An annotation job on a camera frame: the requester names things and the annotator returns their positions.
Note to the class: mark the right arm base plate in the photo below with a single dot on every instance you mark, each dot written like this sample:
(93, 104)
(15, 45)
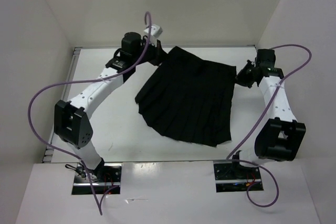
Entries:
(233, 177)

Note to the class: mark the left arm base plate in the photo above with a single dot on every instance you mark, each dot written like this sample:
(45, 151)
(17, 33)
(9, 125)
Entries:
(111, 178)

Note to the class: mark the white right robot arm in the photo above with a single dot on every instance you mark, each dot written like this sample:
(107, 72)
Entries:
(281, 136)

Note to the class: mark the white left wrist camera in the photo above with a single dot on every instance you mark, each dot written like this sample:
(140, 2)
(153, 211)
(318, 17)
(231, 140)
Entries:
(153, 33)

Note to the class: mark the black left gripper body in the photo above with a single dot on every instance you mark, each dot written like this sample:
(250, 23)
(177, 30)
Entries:
(150, 56)

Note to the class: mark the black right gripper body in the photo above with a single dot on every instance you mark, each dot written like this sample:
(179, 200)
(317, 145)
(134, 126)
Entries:
(251, 66)

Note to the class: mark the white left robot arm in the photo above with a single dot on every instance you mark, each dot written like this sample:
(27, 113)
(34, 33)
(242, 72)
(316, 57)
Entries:
(72, 118)

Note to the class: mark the black pleated skirt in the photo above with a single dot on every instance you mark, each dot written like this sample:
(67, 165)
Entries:
(189, 99)

